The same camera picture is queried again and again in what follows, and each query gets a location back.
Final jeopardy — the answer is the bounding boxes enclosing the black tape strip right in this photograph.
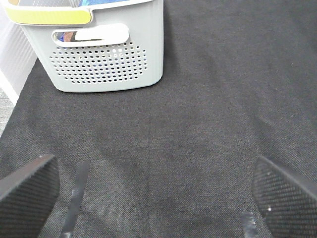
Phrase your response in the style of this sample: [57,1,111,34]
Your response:
[240,213,260,238]

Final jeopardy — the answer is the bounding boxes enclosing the grey perforated laundry basket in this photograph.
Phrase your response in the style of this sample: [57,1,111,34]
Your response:
[1,0,164,93]

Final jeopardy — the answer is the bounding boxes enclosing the black tape strip left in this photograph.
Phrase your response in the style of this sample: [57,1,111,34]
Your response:
[59,161,90,238]

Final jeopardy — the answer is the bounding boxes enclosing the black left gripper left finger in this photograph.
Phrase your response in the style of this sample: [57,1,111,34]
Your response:
[0,155,60,238]

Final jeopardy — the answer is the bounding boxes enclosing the black tape strip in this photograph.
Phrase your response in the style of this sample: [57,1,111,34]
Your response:
[59,161,90,238]
[240,213,260,238]

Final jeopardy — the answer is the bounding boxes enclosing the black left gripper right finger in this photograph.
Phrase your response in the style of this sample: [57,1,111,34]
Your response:
[252,157,317,238]

